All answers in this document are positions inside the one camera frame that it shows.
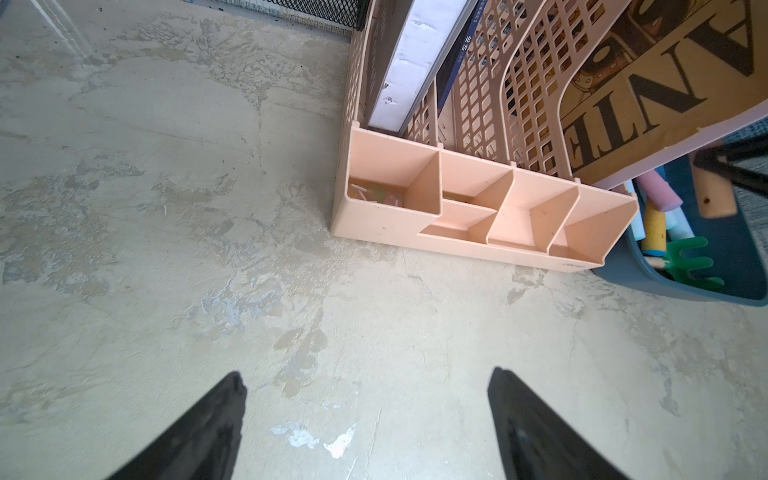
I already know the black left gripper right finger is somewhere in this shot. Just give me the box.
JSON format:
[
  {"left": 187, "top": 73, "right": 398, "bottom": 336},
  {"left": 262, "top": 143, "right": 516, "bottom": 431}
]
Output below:
[{"left": 487, "top": 367, "right": 627, "bottom": 480}]

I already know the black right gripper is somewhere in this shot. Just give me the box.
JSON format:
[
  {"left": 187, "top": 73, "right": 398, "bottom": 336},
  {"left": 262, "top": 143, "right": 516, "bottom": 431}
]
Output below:
[{"left": 693, "top": 134, "right": 767, "bottom": 198}]

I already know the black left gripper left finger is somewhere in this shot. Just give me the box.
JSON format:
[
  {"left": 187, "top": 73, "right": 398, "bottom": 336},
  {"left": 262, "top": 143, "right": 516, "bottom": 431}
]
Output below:
[{"left": 110, "top": 371, "right": 248, "bottom": 480}]

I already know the green rake wooden handle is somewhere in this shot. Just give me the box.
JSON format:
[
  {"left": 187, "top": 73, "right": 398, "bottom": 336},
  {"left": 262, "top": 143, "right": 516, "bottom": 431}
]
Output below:
[{"left": 640, "top": 165, "right": 724, "bottom": 291}]

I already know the purple rake pink handle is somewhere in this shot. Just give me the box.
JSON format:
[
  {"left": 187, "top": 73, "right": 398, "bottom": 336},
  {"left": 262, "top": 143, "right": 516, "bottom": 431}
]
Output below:
[{"left": 635, "top": 170, "right": 683, "bottom": 213}]

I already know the blue rake yellow handle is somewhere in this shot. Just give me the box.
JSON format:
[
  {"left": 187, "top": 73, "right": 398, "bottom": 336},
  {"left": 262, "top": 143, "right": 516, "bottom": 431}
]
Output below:
[{"left": 640, "top": 201, "right": 667, "bottom": 257}]

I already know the light blue fork rake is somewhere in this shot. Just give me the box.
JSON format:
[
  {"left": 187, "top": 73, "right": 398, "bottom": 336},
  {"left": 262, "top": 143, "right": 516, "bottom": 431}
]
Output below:
[{"left": 624, "top": 181, "right": 646, "bottom": 242}]

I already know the dark teal storage box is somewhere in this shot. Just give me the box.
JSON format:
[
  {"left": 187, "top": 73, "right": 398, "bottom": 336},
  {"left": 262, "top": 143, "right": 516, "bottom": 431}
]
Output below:
[{"left": 593, "top": 156, "right": 767, "bottom": 307}]

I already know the pink plastic desk organizer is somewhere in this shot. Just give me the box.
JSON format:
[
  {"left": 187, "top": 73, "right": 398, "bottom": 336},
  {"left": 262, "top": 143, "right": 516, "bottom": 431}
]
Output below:
[{"left": 331, "top": 1, "right": 638, "bottom": 272}]

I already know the dark thin book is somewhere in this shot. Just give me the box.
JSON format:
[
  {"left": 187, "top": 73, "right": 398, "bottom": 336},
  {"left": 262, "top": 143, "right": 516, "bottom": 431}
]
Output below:
[{"left": 436, "top": 0, "right": 487, "bottom": 113}]

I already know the white book in organizer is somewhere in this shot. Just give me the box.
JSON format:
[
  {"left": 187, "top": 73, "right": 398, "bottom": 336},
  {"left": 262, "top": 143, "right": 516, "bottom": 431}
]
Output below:
[{"left": 364, "top": 0, "right": 476, "bottom": 134}]

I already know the black mesh wire shelf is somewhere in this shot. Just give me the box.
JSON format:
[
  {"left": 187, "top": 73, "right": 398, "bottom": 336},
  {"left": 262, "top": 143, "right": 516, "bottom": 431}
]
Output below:
[{"left": 269, "top": 0, "right": 370, "bottom": 31}]

